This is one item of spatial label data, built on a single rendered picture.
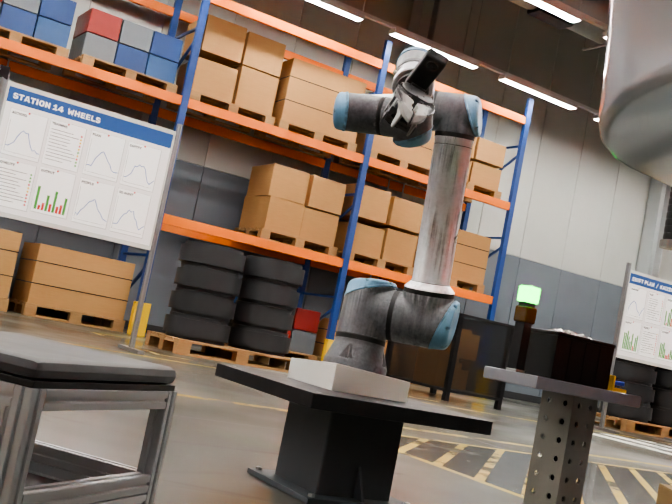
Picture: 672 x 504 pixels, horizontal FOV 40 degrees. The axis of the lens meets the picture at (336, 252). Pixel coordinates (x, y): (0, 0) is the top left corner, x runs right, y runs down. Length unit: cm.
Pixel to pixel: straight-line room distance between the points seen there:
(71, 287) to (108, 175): 361
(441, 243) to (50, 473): 135
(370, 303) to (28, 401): 153
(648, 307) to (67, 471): 1011
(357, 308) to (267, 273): 662
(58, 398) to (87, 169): 637
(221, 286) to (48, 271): 276
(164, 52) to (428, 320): 942
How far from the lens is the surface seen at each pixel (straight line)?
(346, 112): 215
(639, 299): 1133
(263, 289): 927
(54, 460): 174
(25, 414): 131
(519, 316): 228
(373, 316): 266
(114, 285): 1130
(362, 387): 262
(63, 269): 1111
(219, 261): 897
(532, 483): 246
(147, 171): 783
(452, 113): 266
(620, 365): 1253
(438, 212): 264
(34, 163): 758
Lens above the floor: 45
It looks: 5 degrees up
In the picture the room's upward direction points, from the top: 11 degrees clockwise
